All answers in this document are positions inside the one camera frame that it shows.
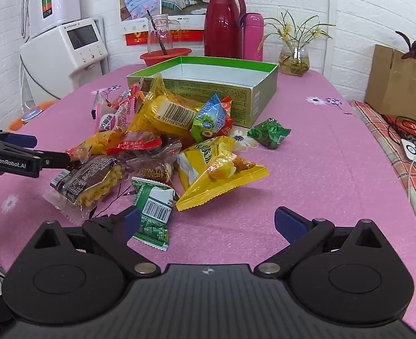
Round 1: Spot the yellow barcode snack packet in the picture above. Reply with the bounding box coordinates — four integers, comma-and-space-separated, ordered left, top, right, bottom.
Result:
128, 72, 208, 142

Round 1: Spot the red snack packet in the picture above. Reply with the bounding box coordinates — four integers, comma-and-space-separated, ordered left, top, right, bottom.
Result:
111, 78, 145, 128

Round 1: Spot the green yellow-flowered plant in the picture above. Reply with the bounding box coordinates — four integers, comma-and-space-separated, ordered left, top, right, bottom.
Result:
257, 7, 336, 55

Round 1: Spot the blue green snack packet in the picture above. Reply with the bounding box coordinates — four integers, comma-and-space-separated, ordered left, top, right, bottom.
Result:
189, 92, 230, 144

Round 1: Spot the pink snack packet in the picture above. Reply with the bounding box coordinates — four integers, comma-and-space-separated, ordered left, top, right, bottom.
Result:
96, 111, 131, 135

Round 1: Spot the black stirrer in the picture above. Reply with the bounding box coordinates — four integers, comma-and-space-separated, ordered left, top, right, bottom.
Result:
146, 10, 169, 56

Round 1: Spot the white charger device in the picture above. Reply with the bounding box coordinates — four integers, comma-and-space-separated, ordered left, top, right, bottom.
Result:
400, 138, 416, 165

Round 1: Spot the clear corn cake packet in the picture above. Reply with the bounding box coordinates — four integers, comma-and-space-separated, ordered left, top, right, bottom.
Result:
43, 155, 131, 225

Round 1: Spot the red plastic basin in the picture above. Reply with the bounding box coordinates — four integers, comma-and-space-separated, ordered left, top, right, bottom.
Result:
139, 47, 192, 67

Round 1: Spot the grey hose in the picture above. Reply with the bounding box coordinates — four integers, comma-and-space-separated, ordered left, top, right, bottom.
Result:
21, 0, 36, 39

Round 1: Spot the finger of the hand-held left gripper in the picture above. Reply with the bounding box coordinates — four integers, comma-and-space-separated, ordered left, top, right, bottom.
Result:
40, 150, 71, 170
0, 129, 38, 149

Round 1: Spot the white dispenser with screen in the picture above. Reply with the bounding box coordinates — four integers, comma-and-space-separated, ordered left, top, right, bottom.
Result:
20, 18, 109, 103

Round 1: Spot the orange packet white print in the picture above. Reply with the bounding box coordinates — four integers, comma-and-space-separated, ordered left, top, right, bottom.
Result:
215, 95, 234, 136

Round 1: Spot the white wall water purifier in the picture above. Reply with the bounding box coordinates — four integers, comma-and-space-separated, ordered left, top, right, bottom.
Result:
26, 0, 81, 39

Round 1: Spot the green candy packet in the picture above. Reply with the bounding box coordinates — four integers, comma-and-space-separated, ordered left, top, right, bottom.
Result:
247, 117, 291, 150

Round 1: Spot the black cable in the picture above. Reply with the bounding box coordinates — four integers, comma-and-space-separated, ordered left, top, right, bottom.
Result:
386, 115, 416, 158

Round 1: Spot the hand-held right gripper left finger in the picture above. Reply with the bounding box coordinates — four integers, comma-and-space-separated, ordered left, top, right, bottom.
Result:
33, 205, 162, 278

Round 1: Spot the red bag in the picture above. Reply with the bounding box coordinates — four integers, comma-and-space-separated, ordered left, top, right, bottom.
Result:
385, 115, 416, 139

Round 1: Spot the green barcode snack packet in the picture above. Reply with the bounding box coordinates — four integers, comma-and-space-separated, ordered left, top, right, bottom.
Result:
130, 177, 179, 252

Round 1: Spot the pink bottle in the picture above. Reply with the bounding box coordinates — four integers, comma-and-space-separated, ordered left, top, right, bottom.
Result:
242, 12, 264, 62

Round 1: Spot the red thermos jug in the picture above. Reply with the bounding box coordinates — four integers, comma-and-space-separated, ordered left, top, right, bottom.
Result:
204, 0, 247, 59

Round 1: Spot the glass pitcher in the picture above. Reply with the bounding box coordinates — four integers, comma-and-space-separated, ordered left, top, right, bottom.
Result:
147, 13, 182, 55

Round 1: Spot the large yellow nut packet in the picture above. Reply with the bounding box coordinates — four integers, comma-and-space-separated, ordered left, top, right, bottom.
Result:
175, 136, 270, 212

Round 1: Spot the glass vase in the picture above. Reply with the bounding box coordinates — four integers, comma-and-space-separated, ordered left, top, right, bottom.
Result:
279, 40, 311, 76

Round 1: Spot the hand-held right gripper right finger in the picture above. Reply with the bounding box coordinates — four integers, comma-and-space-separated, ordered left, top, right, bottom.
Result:
254, 205, 383, 278

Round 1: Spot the green cardboard box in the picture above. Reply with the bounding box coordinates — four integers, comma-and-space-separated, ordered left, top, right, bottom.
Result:
126, 56, 278, 128

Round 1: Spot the orange plastic stool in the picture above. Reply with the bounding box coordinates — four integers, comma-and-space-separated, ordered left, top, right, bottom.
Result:
6, 99, 58, 133

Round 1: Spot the small clear red packet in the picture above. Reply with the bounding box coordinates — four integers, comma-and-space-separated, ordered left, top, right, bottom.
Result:
89, 90, 115, 121

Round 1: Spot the plaid blanket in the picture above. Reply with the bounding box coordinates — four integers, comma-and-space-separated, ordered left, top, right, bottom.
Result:
351, 99, 416, 241

